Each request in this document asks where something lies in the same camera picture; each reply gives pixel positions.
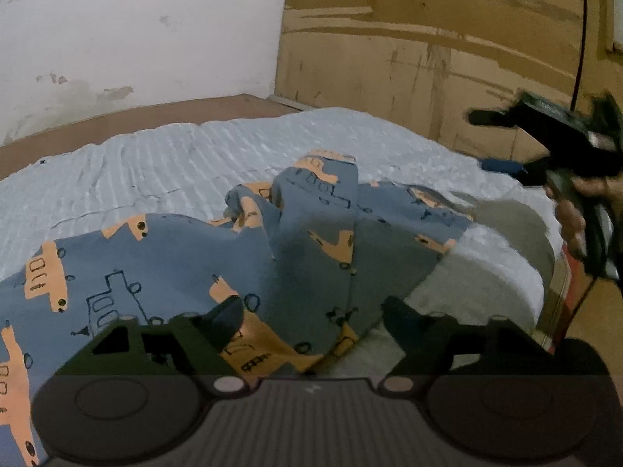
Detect brown wooden board panel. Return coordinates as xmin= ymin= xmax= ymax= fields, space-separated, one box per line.
xmin=275 ymin=0 xmax=623 ymax=166

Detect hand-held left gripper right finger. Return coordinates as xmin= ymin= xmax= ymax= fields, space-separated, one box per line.
xmin=380 ymin=296 xmax=563 ymax=396

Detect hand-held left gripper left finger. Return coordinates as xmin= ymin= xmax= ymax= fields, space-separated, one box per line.
xmin=62 ymin=296 xmax=245 ymax=396

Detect black cable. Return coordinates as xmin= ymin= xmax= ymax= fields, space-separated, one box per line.
xmin=571 ymin=0 xmax=587 ymax=110

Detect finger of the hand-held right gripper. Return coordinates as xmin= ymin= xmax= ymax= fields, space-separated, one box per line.
xmin=479 ymin=154 xmax=553 ymax=186
xmin=468 ymin=102 xmax=529 ymax=130

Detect person's right hand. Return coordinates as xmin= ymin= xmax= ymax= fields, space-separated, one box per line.
xmin=545 ymin=175 xmax=611 ymax=260

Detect blue pants with orange print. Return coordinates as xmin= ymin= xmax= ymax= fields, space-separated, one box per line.
xmin=0 ymin=150 xmax=475 ymax=467

